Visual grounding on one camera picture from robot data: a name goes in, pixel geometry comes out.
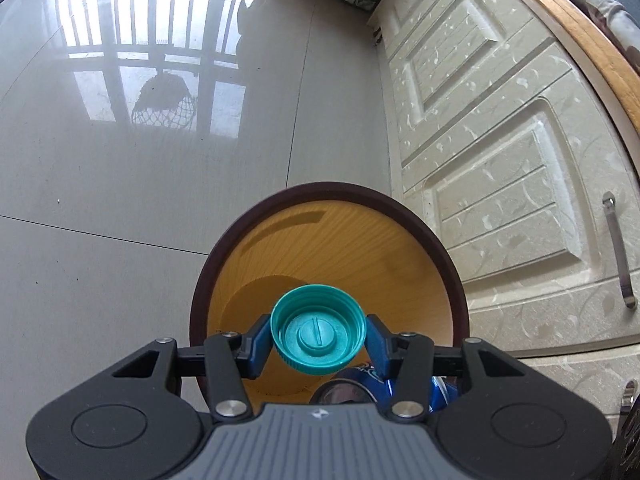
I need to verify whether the round wood-grain bin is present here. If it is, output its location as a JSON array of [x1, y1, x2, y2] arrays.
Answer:
[[189, 182, 471, 411]]

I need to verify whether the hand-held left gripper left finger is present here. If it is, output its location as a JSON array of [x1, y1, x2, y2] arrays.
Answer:
[[111, 313, 275, 422]]

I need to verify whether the wooden countertop edge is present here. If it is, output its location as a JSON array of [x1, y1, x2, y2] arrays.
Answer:
[[487, 0, 640, 137]]

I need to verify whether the blue drink can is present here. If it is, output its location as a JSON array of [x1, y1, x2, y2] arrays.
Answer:
[[310, 362, 463, 416]]

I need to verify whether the cream embossed cabinet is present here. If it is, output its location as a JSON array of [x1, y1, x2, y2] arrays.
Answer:
[[367, 0, 640, 417]]

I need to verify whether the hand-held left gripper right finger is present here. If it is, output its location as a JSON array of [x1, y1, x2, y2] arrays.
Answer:
[[365, 313, 526, 421]]

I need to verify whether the white patterned cloth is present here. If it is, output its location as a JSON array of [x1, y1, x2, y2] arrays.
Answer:
[[587, 0, 640, 56]]

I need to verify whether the teal plastic bottle cap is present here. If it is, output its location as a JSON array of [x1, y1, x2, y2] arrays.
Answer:
[[270, 284, 368, 376]]

